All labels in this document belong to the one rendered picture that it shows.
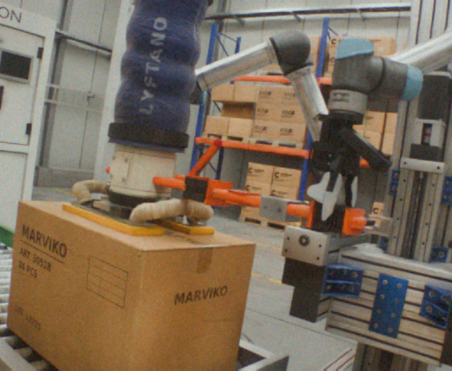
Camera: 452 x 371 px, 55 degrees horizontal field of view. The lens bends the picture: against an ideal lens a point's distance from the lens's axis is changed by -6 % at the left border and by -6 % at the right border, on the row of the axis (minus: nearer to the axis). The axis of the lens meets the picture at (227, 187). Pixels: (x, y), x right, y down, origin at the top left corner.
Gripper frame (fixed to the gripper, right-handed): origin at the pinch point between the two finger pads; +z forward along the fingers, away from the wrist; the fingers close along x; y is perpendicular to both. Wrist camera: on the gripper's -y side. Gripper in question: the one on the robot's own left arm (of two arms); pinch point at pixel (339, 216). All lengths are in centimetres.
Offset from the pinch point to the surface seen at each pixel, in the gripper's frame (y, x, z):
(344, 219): -3.4, 4.7, -0.1
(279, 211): 11.7, 3.7, 1.1
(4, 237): 192, -20, 49
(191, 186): 36.8, 4.4, -0.1
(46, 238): 72, 21, 20
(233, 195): 24.5, 3.3, 0.0
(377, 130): 285, -693, -107
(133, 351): 31, 20, 36
